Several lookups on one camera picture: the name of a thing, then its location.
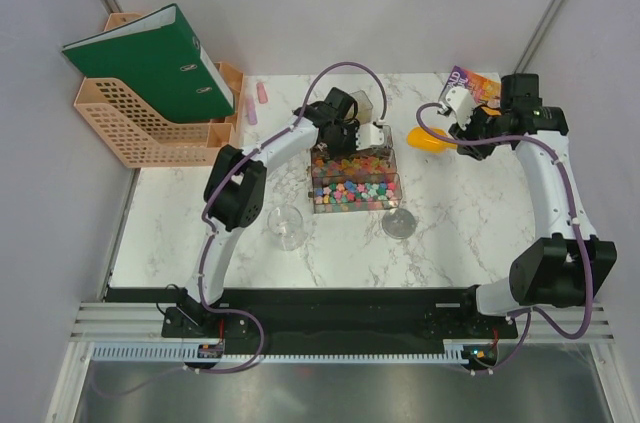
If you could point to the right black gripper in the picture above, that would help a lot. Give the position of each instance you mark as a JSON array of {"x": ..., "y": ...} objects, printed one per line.
[{"x": 467, "y": 134}]

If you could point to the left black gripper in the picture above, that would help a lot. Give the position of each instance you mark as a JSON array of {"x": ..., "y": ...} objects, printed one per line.
[{"x": 352, "y": 150}]

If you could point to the clear four-compartment candy box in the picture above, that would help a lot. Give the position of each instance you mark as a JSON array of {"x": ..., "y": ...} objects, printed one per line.
[{"x": 362, "y": 181}]

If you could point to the yellow plastic scoop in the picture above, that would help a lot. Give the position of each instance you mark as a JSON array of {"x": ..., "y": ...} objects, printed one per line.
[{"x": 419, "y": 139}]

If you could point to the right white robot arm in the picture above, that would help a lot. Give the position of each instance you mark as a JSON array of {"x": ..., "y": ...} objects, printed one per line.
[{"x": 567, "y": 263}]

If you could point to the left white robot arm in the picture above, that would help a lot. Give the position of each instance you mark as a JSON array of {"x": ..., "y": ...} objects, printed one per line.
[{"x": 234, "y": 194}]

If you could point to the Roald Dahl book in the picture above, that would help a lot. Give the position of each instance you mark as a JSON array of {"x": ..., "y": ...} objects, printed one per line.
[{"x": 485, "y": 91}]

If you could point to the pink highlighter pen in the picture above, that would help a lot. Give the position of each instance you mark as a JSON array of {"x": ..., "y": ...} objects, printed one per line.
[{"x": 261, "y": 93}]

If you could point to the purple highlighter pen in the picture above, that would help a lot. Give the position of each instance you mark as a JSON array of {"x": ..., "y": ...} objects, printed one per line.
[{"x": 251, "y": 113}]

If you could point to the clear plastic cup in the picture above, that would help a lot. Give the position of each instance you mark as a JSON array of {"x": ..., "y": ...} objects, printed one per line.
[{"x": 286, "y": 225}]

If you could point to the clear round lid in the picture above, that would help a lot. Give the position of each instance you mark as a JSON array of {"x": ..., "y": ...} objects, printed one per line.
[{"x": 399, "y": 223}]

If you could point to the peach plastic file rack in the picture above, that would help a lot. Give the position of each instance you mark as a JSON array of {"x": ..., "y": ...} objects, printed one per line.
[{"x": 141, "y": 137}]

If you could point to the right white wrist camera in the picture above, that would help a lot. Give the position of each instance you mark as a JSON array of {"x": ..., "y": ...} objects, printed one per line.
[{"x": 459, "y": 102}]

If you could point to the green ring binder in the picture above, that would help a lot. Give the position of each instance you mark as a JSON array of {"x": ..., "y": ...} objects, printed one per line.
[{"x": 160, "y": 58}]

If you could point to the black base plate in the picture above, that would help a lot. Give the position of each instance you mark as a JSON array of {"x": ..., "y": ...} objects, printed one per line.
[{"x": 338, "y": 319}]

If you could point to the white slotted cable duct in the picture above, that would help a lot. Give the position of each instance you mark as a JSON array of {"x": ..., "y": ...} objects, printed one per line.
[{"x": 183, "y": 352}]

